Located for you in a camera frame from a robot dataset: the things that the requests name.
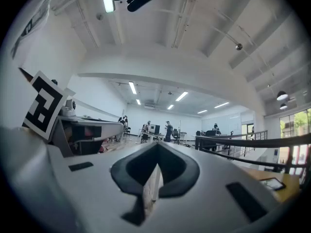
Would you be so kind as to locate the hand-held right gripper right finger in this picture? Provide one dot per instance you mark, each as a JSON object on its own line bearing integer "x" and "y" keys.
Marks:
{"x": 209, "y": 203}

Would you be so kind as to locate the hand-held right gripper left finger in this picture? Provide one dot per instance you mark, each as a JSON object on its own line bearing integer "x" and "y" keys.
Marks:
{"x": 80, "y": 190}

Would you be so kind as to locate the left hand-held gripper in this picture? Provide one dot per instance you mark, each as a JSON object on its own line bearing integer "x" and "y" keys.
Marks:
{"x": 45, "y": 105}

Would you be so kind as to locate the black computer monitor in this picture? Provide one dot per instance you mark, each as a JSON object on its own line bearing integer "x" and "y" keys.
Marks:
{"x": 154, "y": 128}

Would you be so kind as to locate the black framed deer picture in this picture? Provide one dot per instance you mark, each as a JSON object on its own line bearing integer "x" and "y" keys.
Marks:
{"x": 274, "y": 184}

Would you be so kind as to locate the black metal railing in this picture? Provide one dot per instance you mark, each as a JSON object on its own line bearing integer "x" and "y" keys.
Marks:
{"x": 255, "y": 144}

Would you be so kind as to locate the group of ceiling light panels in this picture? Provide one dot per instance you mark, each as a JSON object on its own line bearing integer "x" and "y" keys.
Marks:
{"x": 181, "y": 96}

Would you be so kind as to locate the black pendant lamp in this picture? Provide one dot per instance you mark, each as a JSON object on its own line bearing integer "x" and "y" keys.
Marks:
{"x": 282, "y": 95}
{"x": 283, "y": 106}

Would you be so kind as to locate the ceiling tube light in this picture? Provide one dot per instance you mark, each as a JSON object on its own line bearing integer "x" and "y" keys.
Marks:
{"x": 108, "y": 1}

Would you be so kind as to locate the white printed T-shirt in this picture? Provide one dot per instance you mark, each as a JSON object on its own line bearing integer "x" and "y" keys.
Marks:
{"x": 34, "y": 16}

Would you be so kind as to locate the silver ceiling dome fixture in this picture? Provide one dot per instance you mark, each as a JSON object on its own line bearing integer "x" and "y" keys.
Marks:
{"x": 238, "y": 46}

